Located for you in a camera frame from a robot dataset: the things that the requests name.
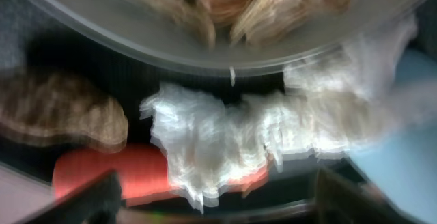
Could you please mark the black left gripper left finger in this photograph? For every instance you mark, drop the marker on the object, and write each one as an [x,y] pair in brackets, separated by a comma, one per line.
[97,201]

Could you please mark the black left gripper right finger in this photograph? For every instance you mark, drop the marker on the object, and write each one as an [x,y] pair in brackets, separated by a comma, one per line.
[338,200]

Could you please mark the orange carrot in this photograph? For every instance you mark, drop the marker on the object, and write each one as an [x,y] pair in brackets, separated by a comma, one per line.
[147,174]

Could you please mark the light blue cup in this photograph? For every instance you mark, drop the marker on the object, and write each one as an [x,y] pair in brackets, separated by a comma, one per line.
[402,172]

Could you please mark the ginger root piece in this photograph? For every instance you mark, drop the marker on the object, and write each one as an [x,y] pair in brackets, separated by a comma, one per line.
[42,108]

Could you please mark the white tissue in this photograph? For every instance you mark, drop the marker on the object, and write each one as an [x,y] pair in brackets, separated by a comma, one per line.
[328,107]

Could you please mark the grey plate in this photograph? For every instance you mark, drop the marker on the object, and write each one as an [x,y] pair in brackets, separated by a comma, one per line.
[132,28]

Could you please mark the rice and peanut food waste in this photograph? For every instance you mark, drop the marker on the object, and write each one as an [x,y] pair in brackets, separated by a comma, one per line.
[259,22]

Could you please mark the round black tray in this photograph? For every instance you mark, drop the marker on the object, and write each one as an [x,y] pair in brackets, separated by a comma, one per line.
[31,36]

